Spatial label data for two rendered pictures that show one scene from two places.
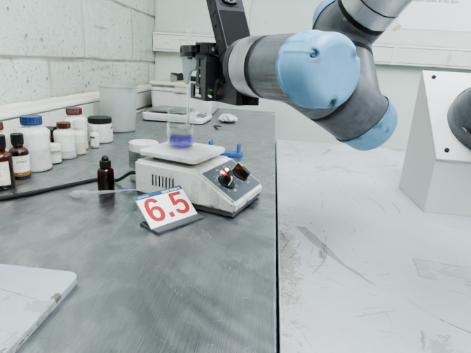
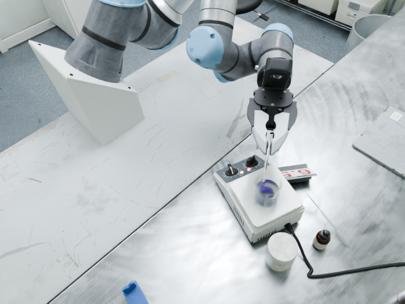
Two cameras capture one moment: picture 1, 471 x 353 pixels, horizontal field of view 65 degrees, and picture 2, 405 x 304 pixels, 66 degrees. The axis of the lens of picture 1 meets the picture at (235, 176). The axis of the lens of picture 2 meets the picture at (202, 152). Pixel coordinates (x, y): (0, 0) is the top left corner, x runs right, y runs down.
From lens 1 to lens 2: 1.10 m
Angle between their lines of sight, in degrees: 99
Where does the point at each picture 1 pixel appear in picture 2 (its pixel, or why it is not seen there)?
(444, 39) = not seen: outside the picture
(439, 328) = (246, 79)
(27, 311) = (370, 131)
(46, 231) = (366, 195)
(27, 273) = (373, 152)
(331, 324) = not seen: hidden behind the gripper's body
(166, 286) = (318, 128)
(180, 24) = not seen: outside the picture
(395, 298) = (244, 90)
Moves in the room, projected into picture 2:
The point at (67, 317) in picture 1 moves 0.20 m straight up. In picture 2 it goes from (356, 129) to (385, 72)
